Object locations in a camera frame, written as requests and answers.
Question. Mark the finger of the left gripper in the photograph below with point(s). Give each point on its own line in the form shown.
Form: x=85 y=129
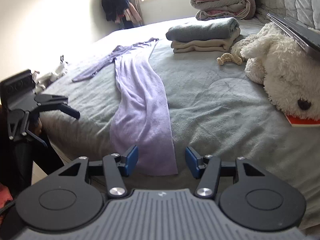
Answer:
x=48 y=102
x=31 y=136

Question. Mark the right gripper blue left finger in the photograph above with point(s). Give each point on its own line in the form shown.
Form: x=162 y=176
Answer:
x=114 y=167

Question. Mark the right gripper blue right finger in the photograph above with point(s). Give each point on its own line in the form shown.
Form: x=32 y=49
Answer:
x=206 y=169

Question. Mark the purple pants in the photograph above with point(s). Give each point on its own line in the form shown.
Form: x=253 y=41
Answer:
x=142 y=117

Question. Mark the red orange book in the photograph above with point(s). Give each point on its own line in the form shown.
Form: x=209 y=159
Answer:
x=297 y=122

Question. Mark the small beige toy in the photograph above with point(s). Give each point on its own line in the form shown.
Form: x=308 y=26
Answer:
x=227 y=57

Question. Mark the dark hanging coats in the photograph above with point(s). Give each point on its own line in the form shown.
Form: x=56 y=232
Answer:
x=122 y=12

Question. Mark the folded beige garment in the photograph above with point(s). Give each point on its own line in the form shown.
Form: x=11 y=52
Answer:
x=221 y=45

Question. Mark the white plush dog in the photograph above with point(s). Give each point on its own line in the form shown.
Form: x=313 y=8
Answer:
x=289 y=76

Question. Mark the folded grey garment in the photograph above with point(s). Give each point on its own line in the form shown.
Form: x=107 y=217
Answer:
x=220 y=28

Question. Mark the grey laptop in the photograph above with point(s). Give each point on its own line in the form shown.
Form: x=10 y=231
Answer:
x=306 y=38

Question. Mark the rolled grey pink quilt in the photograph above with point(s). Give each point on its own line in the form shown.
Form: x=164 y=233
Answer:
x=212 y=9

